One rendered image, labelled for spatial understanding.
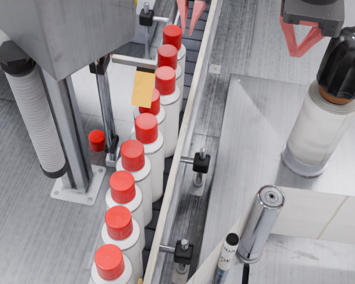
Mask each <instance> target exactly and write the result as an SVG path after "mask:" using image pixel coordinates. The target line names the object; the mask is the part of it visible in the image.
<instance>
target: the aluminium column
mask: <svg viewBox="0 0 355 284"><path fill-rule="evenodd" d="M36 65H37V68H38V71H39V75H40V78H41V81H42V84H43V88H44V91H45V94H46V98H47V101H48V104H49V107H50V111H51V114H52V117H53V120H54V124H55V127H56V130H57V134H58V137H59V140H60V144H61V147H62V150H63V153H64V155H65V157H66V159H67V161H68V169H67V172H66V173H65V174H64V175H63V176H62V177H61V181H62V183H63V186H64V189H66V190H72V191H75V192H81V193H87V190H88V188H89V185H90V182H91V179H92V177H93V172H92V167H91V162H90V158H89V155H88V150H87V145H86V140H85V135H84V132H83V127H82V122H81V118H80V115H79V110H78V105H77V100H76V95H75V92H74V87H73V82H72V78H71V75H70V76H68V77H66V78H65V79H64V82H65V87H66V91H67V94H68V99H69V103H70V108H71V111H72V115H71V112H70V108H69V104H68V99H67V96H66V92H65V88H64V84H63V80H61V81H56V80H54V79H53V78H52V77H51V76H50V75H49V74H48V73H47V72H46V71H45V70H44V69H43V68H42V67H41V66H39V65H38V64H37V63H36ZM72 116H73V120H72ZM73 121H74V124H73ZM74 126H75V129H74ZM75 130H76V131H75ZM76 134H77V135H76ZM81 155H82V156H81ZM83 164H84V165H83ZM84 166H85V167H84ZM85 170H86V172H85ZM86 174H87V176H86ZM87 179H88V181H87Z"/></svg>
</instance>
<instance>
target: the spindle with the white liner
mask: <svg viewBox="0 0 355 284"><path fill-rule="evenodd" d="M354 116H355V26H353V27H344V28H342V29H341V31H340V34H339V36H338V37H336V38H333V37H332V38H331V39H330V41H329V44H328V47H327V49H326V52H325V54H324V56H323V59H322V61H321V64H320V66H319V70H318V72H317V75H316V79H315V80H314V81H313V82H312V83H311V84H310V86H309V89H308V92H307V95H306V97H305V99H304V101H303V104H302V106H301V110H300V112H299V114H298V116H297V119H296V121H295V124H294V126H293V128H292V131H291V134H290V136H289V137H288V139H287V142H286V144H285V146H284V147H283V150H282V158H283V160H284V162H285V164H286V165H287V167H288V168H289V169H291V170H292V171H293V172H295V173H297V174H299V175H303V176H316V175H319V174H321V173H323V172H324V170H325V169H326V168H327V166H328V164H329V161H330V160H331V158H332V155H333V152H334V151H335V149H336V147H337V146H338V143H339V142H340V140H341V139H342V137H343V135H344V134H345V132H346V130H347V128H348V126H349V125H350V123H351V122H352V120H353V118H354Z"/></svg>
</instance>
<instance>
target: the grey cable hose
mask: <svg viewBox="0 0 355 284"><path fill-rule="evenodd" d="M0 65H1V68H2V70H3V71H4V72H5V74H6V77H7V79H8V82H9V84H10V87H11V90H12V92H13V94H14V97H15V100H16V102H17V105H18V107H19V109H20V112H21V115H22V117H23V120H24V122H25V125H26V127H27V130H28V133H29V136H30V138H31V140H32V143H33V145H34V148H35V151H36V153H37V156H38V158H39V161H40V163H41V164H40V167H41V170H42V172H43V173H44V175H46V176H47V177H48V178H51V179H57V178H60V177H62V176H63V175H64V174H65V173H66V172H67V169H68V161H67V159H66V157H65V155H64V153H63V150H62V147H61V144H60V140H59V137H58V134H57V130H56V127H55V124H54V120H53V117H52V114H51V111H50V107H49V104H48V101H47V98H46V94H45V91H44V88H43V84H42V81H41V78H40V75H39V71H38V68H37V65H36V62H35V61H34V60H33V59H32V58H31V57H30V56H29V55H28V54H27V53H26V52H24V51H23V50H22V49H21V48H20V47H19V46H18V45H17V44H16V43H15V42H14V41H13V40H10V41H4V42H3V43H2V44H1V46H0Z"/></svg>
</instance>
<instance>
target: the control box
mask: <svg viewBox="0 0 355 284"><path fill-rule="evenodd" d="M136 8H137V0H0V30H2V31H3V32H4V33H5V34H6V35H7V36H8V37H9V38H11V39H12V40H13V41H14V42H15V43H16V44H17V45H18V46H19V47H20V48H21V49H22V50H23V51H24V52H26V53H27V54H28V55H29V56H30V57H31V58H32V59H33V60H34V61H35V62H36V63H37V64H38V65H39V66H41V67H42V68H43V69H44V70H45V71H46V72H47V73H48V74H49V75H50V76H51V77H52V78H53V79H54V80H56V81H61V80H63V79H65V78H66V77H68V76H70V75H72V74H73V73H75V72H77V71H79V70H80V69H82V68H84V67H86V66H87V65H89V64H91V63H93V62H94V61H96V60H98V59H99V58H101V57H103V56H105V55H106V54H108V53H110V52H112V51H113V50H115V49H117V48H119V47H120V46H122V45H124V44H125V43H127V42H129V41H130V40H132V39H133V38H134V37H135V29H136V28H137V21H136Z"/></svg>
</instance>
